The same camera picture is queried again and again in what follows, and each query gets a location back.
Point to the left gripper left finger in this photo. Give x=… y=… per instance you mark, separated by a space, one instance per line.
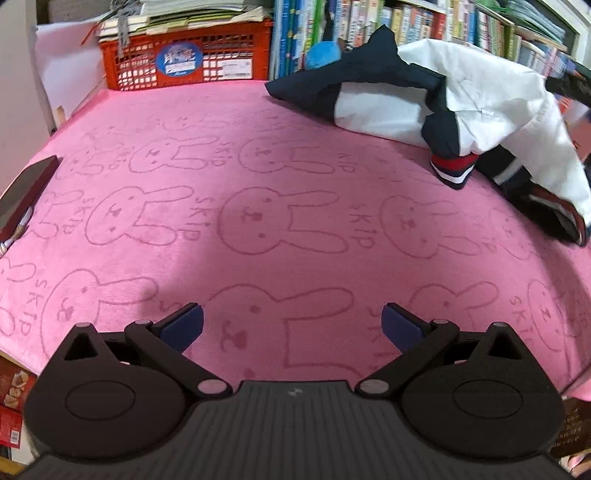
x=161 y=345

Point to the pink rabbit-print blanket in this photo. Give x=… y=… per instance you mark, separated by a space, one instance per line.
x=290 y=232

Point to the red plastic crate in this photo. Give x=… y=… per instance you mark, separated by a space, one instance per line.
x=228 y=52

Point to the dark phone with cable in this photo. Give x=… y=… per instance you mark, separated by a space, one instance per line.
x=18 y=201

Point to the blue plush ball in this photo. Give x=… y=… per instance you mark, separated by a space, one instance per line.
x=322 y=54

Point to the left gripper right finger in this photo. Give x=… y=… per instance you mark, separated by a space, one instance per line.
x=422 y=344

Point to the stack of papers on crate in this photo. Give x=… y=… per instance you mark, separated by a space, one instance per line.
x=127 y=18

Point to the navy and white jacket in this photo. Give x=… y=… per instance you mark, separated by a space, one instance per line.
x=474 y=111

